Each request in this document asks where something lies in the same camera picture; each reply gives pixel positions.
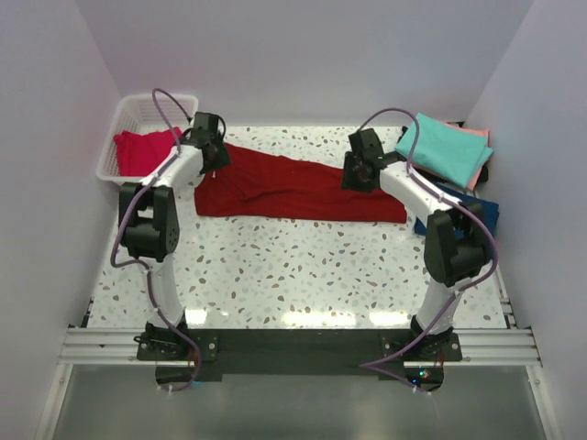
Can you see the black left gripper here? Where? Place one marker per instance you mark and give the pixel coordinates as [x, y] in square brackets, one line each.
[223, 159]

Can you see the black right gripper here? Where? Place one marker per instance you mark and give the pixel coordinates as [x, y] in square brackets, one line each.
[348, 182]

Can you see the dark red t-shirt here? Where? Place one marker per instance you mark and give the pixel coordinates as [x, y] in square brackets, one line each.
[260, 184]

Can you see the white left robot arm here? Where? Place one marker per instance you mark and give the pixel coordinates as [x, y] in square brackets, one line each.
[149, 229]

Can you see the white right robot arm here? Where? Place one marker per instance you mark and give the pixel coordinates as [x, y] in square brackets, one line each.
[458, 244]

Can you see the magenta t-shirt in basket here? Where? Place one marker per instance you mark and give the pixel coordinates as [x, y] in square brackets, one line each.
[139, 155]

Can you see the teal folded t-shirt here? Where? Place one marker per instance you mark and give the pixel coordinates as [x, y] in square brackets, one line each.
[424, 152]

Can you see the pink folded t-shirt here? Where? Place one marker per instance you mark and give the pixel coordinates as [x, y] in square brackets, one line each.
[461, 154]

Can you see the navy blue folded t-shirt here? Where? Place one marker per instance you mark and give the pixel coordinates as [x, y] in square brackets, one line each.
[490, 211]

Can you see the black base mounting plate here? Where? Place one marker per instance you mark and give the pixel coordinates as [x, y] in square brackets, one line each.
[428, 376]

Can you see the aluminium frame rail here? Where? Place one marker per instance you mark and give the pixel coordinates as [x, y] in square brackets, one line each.
[466, 347]

